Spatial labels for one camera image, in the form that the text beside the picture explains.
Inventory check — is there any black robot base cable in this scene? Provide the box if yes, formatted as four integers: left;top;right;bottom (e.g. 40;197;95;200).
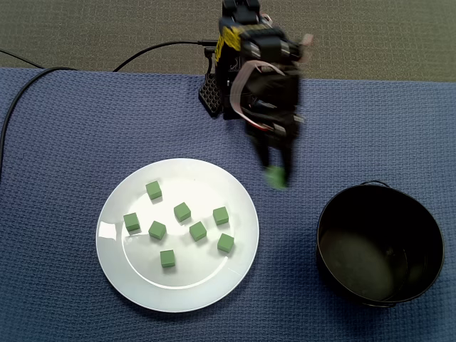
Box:
113;40;218;73

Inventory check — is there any blue woven table mat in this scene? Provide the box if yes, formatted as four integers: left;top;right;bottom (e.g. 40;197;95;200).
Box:
0;67;456;342

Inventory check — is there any gripper servo wire loop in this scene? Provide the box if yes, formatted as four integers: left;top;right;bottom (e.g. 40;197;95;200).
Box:
229;59;286;131

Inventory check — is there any black metal bucket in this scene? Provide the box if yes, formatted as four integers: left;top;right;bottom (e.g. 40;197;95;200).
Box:
315;180;445;309

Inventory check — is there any thin black cable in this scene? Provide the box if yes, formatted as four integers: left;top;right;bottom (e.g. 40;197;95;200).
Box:
0;48;43;68

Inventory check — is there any thick black cable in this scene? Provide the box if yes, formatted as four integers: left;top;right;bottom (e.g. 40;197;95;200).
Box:
0;66;78;179

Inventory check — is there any white round plate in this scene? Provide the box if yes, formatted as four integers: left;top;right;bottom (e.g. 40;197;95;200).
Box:
95;157;260;314

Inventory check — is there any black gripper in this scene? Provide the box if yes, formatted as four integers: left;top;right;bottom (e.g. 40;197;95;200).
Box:
244;69;306;187

